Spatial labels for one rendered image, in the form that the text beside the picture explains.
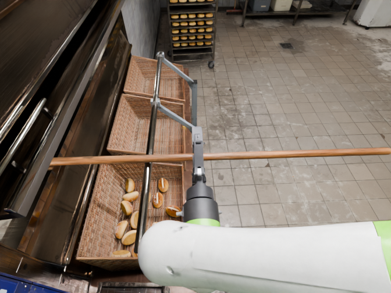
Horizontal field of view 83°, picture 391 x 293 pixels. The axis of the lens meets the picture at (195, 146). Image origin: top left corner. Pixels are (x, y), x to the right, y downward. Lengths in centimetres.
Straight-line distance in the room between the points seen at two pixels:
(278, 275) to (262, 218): 180
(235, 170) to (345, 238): 203
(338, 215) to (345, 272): 211
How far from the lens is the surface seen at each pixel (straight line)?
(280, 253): 31
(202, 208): 55
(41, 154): 70
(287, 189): 232
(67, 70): 106
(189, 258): 37
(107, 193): 137
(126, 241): 135
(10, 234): 94
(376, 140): 325
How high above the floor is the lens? 188
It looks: 50 degrees down
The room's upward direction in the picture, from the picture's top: straight up
